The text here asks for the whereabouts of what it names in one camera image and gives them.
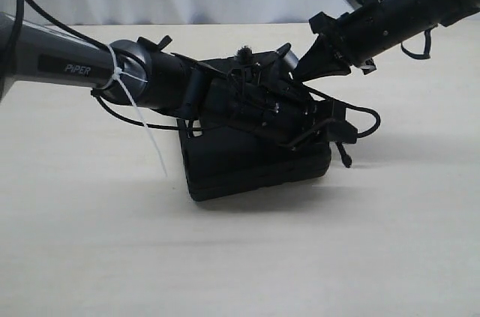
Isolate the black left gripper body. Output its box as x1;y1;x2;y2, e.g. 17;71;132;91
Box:
202;54;330;145

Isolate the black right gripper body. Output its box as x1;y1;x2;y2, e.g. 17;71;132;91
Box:
308;12;377;74

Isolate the black braided rope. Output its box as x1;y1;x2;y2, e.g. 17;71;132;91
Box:
224;43;382;169

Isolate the black plastic carrying case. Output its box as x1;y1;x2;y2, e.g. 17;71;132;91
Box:
175;50;332;204

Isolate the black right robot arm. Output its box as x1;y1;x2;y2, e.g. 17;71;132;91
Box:
292;0;479;82

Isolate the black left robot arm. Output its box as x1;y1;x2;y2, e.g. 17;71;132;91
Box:
1;13;359;148

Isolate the white zip tie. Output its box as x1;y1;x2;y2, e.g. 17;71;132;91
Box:
102;45;168;177

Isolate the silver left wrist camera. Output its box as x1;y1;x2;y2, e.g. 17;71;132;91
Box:
275;43;299;72

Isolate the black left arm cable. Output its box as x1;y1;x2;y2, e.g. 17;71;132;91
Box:
0;0;211;134

